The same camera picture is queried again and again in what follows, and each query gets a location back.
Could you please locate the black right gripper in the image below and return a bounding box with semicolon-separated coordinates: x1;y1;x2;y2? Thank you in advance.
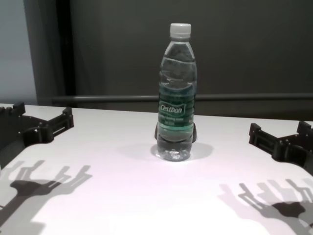
248;120;313;176

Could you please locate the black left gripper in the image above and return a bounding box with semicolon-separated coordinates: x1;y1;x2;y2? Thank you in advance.
0;102;75;170

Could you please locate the clear water bottle green label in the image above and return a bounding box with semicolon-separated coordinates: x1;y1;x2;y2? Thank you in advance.
156;23;198;162

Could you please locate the grey horizontal rail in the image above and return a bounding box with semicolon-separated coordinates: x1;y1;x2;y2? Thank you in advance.
51;94;313;104

